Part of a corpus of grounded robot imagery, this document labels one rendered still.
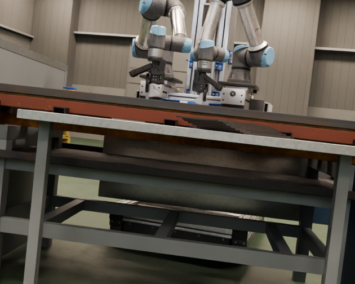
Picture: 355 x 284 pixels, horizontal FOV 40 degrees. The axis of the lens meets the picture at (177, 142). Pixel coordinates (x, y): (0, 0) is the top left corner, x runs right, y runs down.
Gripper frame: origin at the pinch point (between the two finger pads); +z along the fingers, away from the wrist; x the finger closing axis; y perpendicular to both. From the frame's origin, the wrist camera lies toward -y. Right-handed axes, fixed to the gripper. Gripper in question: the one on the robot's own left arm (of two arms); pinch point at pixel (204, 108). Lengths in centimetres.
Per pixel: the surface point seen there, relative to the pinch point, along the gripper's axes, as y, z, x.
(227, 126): -12, 8, 90
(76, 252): 61, 85, -5
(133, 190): 35, 49, -16
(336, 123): -54, 2, 62
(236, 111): -15, 2, 62
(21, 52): 91, -17, 23
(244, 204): -28, 50, -16
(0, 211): 78, 53, 61
